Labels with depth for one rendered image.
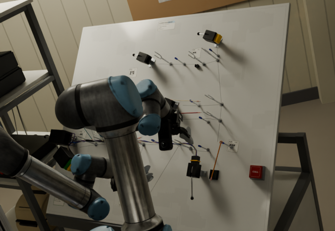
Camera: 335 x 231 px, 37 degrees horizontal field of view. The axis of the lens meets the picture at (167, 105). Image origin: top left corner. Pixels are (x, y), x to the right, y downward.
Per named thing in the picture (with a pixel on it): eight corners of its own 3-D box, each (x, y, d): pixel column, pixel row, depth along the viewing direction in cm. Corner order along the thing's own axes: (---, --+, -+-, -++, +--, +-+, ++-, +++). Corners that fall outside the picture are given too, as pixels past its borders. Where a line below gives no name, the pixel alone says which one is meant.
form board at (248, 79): (48, 213, 258) (45, 213, 257) (84, 28, 282) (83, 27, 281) (267, 247, 194) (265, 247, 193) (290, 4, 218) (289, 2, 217)
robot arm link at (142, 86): (131, 98, 172) (132, 80, 178) (145, 117, 180) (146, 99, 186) (152, 92, 170) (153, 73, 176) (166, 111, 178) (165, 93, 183)
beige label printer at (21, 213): (48, 238, 273) (34, 209, 265) (19, 235, 284) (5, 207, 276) (79, 203, 297) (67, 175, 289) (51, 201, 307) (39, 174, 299)
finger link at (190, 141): (199, 131, 198) (183, 120, 193) (198, 144, 195) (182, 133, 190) (193, 134, 200) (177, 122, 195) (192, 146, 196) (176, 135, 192)
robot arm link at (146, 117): (132, 141, 172) (133, 116, 180) (164, 135, 170) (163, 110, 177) (124, 127, 167) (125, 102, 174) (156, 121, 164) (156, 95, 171)
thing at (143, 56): (141, 55, 252) (131, 48, 245) (158, 60, 246) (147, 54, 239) (137, 62, 252) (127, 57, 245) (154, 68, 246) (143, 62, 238)
